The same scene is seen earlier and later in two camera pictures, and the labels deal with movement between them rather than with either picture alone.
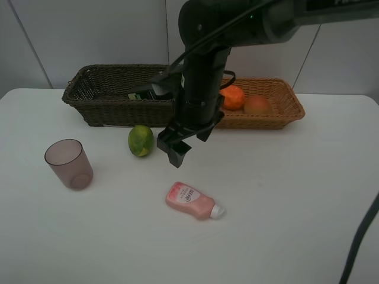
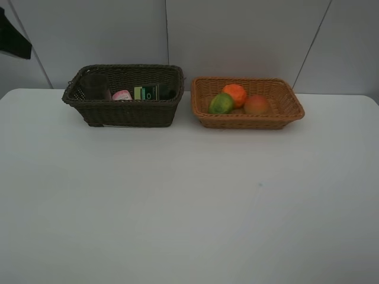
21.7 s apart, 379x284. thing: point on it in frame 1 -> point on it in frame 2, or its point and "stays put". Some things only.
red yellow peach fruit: x=256 y=105 stays put
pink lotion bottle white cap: x=191 y=202 -> x=121 y=94
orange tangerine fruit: x=234 y=97 stays put
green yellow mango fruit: x=141 y=139 -> x=221 y=103
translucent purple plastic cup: x=69 y=161 -> x=96 y=86
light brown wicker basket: x=285 y=107 stays put
